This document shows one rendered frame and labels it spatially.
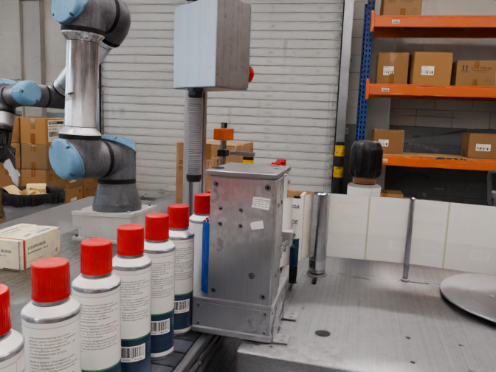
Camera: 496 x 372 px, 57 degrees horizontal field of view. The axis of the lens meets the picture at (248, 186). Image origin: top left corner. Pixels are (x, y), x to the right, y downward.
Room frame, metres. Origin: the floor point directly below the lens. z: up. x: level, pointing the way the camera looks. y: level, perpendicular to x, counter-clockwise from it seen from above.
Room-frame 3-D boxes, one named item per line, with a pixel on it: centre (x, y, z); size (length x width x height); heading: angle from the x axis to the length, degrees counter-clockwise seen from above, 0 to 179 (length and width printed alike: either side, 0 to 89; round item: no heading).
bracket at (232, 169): (0.74, 0.00, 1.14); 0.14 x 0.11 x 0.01; 166
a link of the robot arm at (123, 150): (1.43, 0.42, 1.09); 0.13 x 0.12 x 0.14; 148
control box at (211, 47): (1.09, 0.10, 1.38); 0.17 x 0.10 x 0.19; 41
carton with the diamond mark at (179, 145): (1.90, 0.13, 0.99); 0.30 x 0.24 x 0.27; 166
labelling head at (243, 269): (0.74, 0.00, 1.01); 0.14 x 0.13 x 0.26; 166
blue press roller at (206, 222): (0.71, 0.05, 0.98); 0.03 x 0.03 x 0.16
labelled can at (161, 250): (0.62, 0.13, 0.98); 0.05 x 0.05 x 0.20
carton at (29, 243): (1.16, 0.59, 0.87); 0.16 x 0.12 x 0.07; 168
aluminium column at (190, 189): (1.16, 0.14, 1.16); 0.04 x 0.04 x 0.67; 76
